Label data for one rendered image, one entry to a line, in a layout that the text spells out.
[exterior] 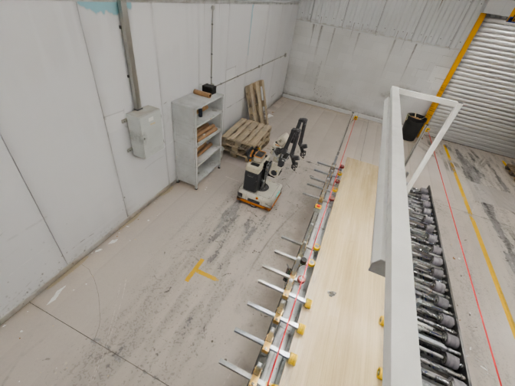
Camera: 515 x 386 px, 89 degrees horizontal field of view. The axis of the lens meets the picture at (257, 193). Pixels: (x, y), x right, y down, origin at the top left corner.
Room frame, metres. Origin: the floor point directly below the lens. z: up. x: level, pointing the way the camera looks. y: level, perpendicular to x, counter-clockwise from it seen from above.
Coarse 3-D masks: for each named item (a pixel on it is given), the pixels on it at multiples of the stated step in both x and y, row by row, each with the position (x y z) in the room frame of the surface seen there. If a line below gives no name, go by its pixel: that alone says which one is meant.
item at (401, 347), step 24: (432, 96) 2.94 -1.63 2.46; (432, 144) 2.88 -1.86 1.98; (408, 216) 0.87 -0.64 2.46; (408, 240) 0.72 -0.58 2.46; (408, 264) 0.61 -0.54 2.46; (408, 288) 0.51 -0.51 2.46; (384, 312) 0.44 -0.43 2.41; (408, 312) 0.43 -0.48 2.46; (384, 336) 0.37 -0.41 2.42; (408, 336) 0.36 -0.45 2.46; (384, 360) 0.31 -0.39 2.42; (408, 360) 0.30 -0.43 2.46; (384, 384) 0.25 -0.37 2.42; (408, 384) 0.24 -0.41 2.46
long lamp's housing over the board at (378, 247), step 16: (384, 112) 2.54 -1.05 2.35; (384, 128) 2.10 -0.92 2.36; (384, 144) 1.77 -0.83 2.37; (384, 160) 1.51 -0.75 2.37; (384, 176) 1.30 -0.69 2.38; (384, 192) 1.14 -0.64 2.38; (384, 208) 1.00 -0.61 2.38; (384, 224) 0.88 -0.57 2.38; (384, 240) 0.78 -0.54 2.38; (384, 256) 0.70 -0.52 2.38; (384, 272) 0.67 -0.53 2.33
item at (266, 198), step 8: (272, 184) 3.99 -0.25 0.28; (280, 184) 4.04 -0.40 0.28; (240, 192) 3.64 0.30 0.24; (248, 192) 3.62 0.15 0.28; (256, 192) 3.65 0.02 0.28; (264, 192) 3.69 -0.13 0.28; (272, 192) 3.73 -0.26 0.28; (280, 192) 4.00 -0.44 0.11; (240, 200) 3.63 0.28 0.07; (248, 200) 3.58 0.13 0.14; (256, 200) 3.54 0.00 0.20; (264, 200) 3.51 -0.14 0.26; (272, 200) 3.53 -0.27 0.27; (264, 208) 3.49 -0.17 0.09
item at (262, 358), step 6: (330, 168) 4.16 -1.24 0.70; (330, 180) 3.79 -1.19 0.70; (312, 216) 2.79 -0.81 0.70; (312, 228) 2.55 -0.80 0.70; (306, 234) 2.41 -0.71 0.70; (300, 246) 2.21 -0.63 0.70; (300, 264) 1.93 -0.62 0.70; (282, 294) 1.52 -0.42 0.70; (282, 312) 1.32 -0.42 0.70; (276, 330) 1.15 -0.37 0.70; (258, 360) 0.88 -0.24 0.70; (264, 360) 0.89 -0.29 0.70; (252, 372) 0.79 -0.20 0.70
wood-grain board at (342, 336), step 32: (352, 160) 4.24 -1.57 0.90; (352, 192) 3.24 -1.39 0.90; (352, 224) 2.53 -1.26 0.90; (320, 256) 1.93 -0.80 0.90; (352, 256) 2.00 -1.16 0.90; (320, 288) 1.53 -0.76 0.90; (352, 288) 1.58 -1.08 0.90; (384, 288) 1.65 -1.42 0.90; (320, 320) 1.20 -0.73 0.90; (352, 320) 1.25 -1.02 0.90; (288, 352) 0.90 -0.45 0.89; (320, 352) 0.94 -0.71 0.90; (352, 352) 0.98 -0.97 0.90; (288, 384) 0.68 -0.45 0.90; (320, 384) 0.72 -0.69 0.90; (352, 384) 0.75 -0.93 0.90
